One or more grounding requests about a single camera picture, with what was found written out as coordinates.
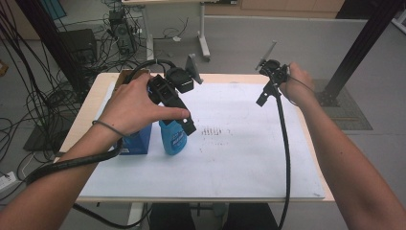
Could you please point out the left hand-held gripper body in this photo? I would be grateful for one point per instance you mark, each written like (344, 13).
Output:
(178, 80)

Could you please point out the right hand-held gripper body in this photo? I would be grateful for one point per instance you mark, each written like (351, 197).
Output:
(276, 72)

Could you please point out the blue plastic bottle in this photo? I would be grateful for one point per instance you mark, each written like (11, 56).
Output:
(174, 143)

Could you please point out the blue cardboard box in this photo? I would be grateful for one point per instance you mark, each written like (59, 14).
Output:
(140, 143)

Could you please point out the person's right hand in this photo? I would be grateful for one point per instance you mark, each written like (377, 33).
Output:
(298, 86)

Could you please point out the person's left hand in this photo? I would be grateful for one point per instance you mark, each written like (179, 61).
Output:
(134, 105)

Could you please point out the white table mat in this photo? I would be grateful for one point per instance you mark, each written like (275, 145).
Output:
(223, 159)

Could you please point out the wooden cabinet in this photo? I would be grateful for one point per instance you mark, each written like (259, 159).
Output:
(281, 8)

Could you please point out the computer tower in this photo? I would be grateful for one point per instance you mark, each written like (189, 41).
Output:
(123, 32)

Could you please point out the dark wrist band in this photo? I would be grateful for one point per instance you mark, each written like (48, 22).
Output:
(107, 125)

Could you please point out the wooden table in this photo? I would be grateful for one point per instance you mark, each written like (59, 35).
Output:
(92, 105)

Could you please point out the black equipment box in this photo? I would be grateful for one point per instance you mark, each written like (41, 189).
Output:
(79, 44)

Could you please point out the person's legs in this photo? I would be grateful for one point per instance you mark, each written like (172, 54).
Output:
(249, 217)

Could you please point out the black floor plate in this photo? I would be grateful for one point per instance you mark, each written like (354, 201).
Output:
(40, 140)

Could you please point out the white power strip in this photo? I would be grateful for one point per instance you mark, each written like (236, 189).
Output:
(7, 181)

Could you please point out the white desk frame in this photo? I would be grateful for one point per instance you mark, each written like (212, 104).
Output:
(203, 35)

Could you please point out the black metal frame post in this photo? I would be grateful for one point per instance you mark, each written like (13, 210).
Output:
(51, 38)
(360, 44)

